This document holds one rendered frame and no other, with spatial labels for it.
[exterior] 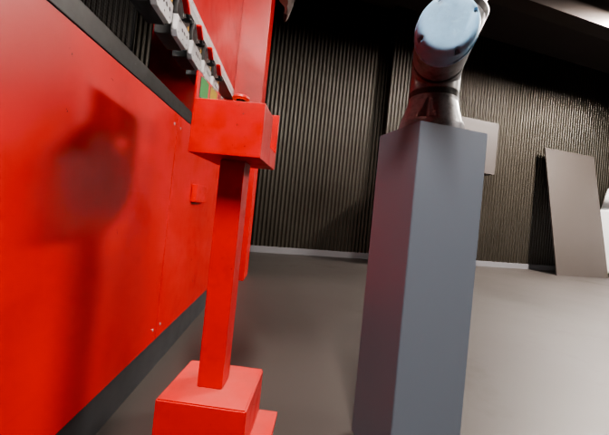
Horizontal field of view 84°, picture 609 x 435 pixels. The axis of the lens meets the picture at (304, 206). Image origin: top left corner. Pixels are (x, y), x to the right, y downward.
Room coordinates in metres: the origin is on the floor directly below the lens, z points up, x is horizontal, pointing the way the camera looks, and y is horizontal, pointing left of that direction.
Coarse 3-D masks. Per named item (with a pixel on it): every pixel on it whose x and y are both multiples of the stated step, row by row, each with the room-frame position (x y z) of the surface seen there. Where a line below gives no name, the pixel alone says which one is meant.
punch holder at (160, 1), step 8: (136, 0) 1.08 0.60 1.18; (144, 0) 1.08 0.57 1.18; (152, 0) 1.08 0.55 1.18; (160, 0) 1.12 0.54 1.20; (168, 0) 1.17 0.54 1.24; (136, 8) 1.13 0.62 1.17; (144, 8) 1.12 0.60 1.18; (152, 8) 1.12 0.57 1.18; (160, 8) 1.12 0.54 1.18; (168, 8) 1.18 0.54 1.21; (144, 16) 1.17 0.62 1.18; (152, 16) 1.17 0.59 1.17; (160, 16) 1.16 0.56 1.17; (168, 16) 1.19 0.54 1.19
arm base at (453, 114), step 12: (420, 96) 0.80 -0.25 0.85; (432, 96) 0.78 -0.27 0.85; (444, 96) 0.78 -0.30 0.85; (456, 96) 0.79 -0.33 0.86; (408, 108) 0.82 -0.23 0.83; (420, 108) 0.79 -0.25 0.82; (432, 108) 0.77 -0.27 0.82; (444, 108) 0.77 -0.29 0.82; (456, 108) 0.78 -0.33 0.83; (408, 120) 0.80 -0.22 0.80; (420, 120) 0.78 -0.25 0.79; (432, 120) 0.76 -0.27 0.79; (444, 120) 0.76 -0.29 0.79; (456, 120) 0.77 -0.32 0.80
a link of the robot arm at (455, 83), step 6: (414, 72) 0.80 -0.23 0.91; (414, 78) 0.82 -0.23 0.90; (420, 78) 0.79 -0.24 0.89; (450, 78) 0.76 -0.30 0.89; (456, 78) 0.78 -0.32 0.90; (414, 84) 0.82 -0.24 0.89; (420, 84) 0.80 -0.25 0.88; (426, 84) 0.79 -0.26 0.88; (432, 84) 0.78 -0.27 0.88; (438, 84) 0.78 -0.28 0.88; (444, 84) 0.78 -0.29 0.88; (450, 84) 0.78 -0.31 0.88; (456, 84) 0.79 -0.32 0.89
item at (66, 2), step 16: (48, 0) 0.50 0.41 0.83; (64, 0) 0.53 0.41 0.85; (80, 0) 0.57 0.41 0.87; (80, 16) 0.57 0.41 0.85; (96, 16) 0.62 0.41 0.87; (96, 32) 0.62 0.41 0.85; (112, 48) 0.68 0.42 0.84; (128, 48) 0.74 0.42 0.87; (128, 64) 0.75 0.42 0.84; (144, 64) 0.83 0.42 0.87; (144, 80) 0.83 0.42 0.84; (160, 96) 0.94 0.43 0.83
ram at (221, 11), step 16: (208, 0) 1.66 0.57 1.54; (224, 0) 1.96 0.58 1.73; (240, 0) 2.42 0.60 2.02; (192, 16) 1.45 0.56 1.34; (208, 16) 1.69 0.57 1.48; (224, 16) 2.00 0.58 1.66; (240, 16) 2.48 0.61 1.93; (208, 32) 1.72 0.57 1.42; (224, 32) 2.04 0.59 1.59; (224, 48) 2.08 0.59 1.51; (224, 64) 2.12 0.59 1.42; (224, 80) 2.17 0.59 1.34; (224, 96) 2.49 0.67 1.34
